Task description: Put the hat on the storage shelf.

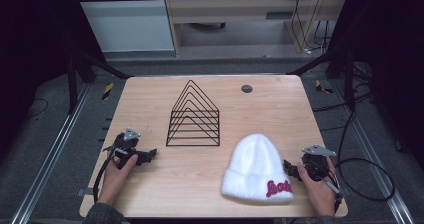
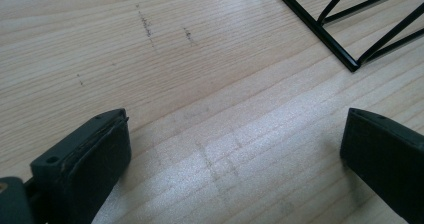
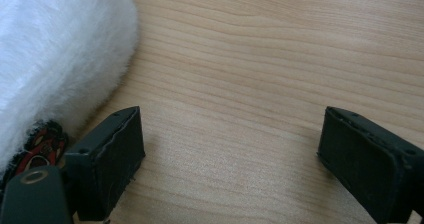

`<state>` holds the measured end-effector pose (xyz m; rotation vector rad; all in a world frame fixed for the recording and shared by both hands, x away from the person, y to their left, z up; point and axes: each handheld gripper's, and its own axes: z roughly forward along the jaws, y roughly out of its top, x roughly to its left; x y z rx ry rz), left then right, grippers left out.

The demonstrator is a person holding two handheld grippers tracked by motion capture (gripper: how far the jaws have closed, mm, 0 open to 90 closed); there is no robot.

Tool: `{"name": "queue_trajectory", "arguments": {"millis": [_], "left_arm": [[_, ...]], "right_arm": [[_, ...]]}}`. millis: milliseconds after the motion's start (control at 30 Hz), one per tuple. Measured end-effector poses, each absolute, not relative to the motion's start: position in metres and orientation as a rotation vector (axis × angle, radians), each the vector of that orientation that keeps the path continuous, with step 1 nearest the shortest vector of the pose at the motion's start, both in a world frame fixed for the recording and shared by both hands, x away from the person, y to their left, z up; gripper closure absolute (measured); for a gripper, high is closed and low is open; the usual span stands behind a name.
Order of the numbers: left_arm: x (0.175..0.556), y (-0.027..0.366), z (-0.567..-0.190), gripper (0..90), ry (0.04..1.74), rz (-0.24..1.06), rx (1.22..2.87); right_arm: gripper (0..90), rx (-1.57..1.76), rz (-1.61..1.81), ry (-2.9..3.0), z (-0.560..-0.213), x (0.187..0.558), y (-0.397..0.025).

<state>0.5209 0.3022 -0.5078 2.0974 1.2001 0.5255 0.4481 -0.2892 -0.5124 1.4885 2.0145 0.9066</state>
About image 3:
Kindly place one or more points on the white fluffy plush item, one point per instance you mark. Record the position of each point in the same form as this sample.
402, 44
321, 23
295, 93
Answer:
56, 60

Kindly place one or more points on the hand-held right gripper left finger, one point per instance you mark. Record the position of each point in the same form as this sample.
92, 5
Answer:
110, 164

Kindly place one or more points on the red and black patterned patch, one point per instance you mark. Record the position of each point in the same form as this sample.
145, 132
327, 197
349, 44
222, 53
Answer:
41, 147

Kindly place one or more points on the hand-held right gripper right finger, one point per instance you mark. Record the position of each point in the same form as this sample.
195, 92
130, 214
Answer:
366, 164

